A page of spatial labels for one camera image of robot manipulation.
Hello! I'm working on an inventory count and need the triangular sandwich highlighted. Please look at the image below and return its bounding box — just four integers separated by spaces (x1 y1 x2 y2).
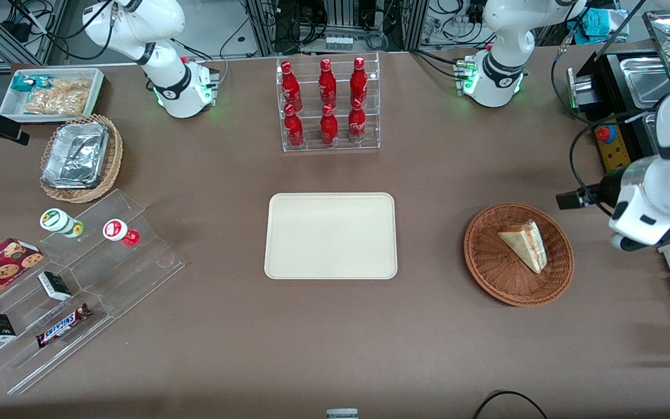
498 221 547 274

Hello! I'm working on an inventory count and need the brown wicker basket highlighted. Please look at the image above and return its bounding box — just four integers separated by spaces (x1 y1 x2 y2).
464 203 575 307

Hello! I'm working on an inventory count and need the beige rectangular tray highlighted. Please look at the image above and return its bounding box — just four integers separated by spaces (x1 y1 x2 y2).
264 193 398 280

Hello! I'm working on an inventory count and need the light wicker basket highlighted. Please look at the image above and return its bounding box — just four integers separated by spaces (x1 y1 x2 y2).
40 114 124 204

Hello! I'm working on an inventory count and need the black food warmer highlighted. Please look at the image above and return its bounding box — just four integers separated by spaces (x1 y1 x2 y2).
566 10 670 175

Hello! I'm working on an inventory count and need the stainless steel pan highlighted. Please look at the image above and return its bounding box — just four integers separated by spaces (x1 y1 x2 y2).
619 56 670 109

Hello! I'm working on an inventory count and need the teal plastic bag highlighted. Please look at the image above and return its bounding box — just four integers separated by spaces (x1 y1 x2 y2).
568 8 630 42

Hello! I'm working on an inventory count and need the red cola bottle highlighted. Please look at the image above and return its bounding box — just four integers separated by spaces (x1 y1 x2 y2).
348 99 366 143
280 61 303 111
284 104 305 147
320 104 339 145
319 59 337 108
351 57 368 106

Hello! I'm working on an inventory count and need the clear acrylic bottle rack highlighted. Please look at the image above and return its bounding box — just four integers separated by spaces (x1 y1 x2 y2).
276 52 381 153

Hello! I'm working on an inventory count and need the clear acrylic stepped display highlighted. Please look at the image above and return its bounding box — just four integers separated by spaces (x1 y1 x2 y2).
0 189 185 395

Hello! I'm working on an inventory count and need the red-capped drink bottle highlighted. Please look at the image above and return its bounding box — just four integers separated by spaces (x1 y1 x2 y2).
103 219 140 247

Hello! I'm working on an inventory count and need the silver foil container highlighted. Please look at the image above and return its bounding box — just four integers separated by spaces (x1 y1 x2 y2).
41 121 110 189

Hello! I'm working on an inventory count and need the green-capped drink bottle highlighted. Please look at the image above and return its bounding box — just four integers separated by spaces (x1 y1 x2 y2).
40 208 84 238

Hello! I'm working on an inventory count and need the snickers chocolate bar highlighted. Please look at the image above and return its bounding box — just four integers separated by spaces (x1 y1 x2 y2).
36 303 92 349

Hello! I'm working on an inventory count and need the clear bag of crackers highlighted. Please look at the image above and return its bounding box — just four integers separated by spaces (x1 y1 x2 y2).
24 79 92 115

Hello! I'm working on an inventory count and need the teal snack packet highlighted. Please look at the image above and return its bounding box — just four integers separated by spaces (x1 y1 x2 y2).
11 74 52 93

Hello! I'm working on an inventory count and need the white plastic snack bin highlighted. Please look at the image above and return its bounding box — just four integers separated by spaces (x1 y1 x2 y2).
0 68 105 123

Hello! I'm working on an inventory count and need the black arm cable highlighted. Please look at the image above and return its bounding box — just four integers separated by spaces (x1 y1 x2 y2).
569 111 650 217

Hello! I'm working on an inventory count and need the black floor cable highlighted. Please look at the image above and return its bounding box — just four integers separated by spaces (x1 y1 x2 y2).
473 390 548 419

